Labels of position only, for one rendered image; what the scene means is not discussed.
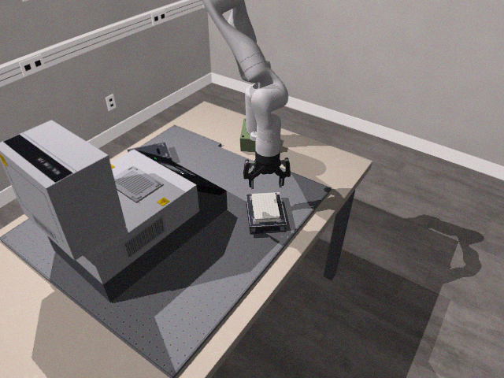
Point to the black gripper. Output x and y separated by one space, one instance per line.
267 167

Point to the white microplate with grey wells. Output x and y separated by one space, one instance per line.
265 207

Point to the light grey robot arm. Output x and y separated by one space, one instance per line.
268 92

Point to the light grey benchtop lab instrument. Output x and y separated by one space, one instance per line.
69 189

